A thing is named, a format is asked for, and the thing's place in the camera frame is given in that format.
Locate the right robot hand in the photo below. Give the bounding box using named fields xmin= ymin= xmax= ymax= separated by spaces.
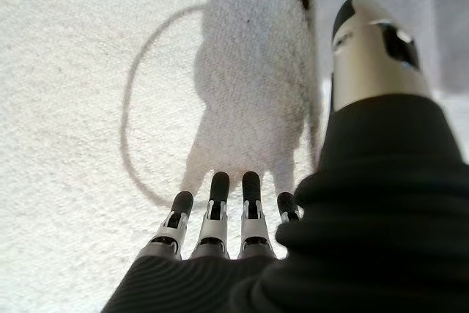
xmin=100 ymin=0 xmax=469 ymax=313

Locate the cream textured blanket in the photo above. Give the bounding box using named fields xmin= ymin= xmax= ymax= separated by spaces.
xmin=0 ymin=0 xmax=325 ymax=313

